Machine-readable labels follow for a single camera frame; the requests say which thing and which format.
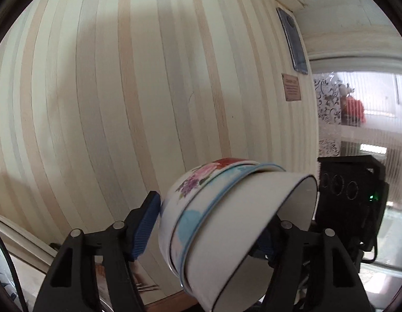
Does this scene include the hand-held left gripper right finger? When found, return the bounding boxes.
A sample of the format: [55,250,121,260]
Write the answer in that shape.
[251,219,373,312]

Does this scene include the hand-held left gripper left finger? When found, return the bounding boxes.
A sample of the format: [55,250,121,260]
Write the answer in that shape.
[32,191,163,312]

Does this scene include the white pink floral bowl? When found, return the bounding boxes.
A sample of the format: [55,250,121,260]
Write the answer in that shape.
[158,158,260,278]

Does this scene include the blue rim printed bowl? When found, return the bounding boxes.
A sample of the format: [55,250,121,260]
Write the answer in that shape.
[170,162,286,295]

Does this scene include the white dark rim bowl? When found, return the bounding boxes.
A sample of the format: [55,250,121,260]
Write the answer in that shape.
[183,170,318,312]

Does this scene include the red object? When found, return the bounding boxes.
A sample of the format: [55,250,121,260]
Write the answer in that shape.
[342,96,367,126]

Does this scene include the patterned sliding glass door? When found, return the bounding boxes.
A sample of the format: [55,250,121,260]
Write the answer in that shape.
[310,57,402,267]

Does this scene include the small brown card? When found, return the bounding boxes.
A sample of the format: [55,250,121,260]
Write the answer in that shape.
[281,73,302,102]

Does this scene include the blue smartphone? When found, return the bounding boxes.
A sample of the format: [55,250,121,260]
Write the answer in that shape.
[276,6,309,75]

